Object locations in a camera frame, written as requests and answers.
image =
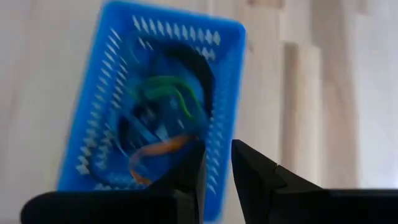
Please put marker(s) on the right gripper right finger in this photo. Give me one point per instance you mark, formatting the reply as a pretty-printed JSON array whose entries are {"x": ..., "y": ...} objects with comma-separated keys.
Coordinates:
[{"x": 280, "y": 202}]

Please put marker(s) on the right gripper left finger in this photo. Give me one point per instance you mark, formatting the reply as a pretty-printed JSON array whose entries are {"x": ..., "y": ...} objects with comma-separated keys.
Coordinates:
[{"x": 109, "y": 208}]

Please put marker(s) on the orange rubber band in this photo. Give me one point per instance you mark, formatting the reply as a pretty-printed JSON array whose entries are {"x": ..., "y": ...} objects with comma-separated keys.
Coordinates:
[{"x": 155, "y": 149}]

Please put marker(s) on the black wide rubber band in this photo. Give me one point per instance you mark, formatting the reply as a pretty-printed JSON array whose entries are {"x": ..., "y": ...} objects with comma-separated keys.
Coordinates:
[{"x": 199, "y": 68}]

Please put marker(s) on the blue perforated plastic basket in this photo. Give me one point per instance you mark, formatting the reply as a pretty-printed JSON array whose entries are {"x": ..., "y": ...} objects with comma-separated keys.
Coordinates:
[{"x": 93, "y": 93}]

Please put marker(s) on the green rubber band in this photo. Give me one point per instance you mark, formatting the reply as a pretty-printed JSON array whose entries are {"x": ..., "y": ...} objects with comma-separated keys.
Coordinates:
[{"x": 174, "y": 90}]

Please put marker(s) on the dark blue rubber band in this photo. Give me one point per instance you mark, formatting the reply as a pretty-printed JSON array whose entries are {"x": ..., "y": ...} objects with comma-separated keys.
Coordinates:
[{"x": 140, "y": 130}]

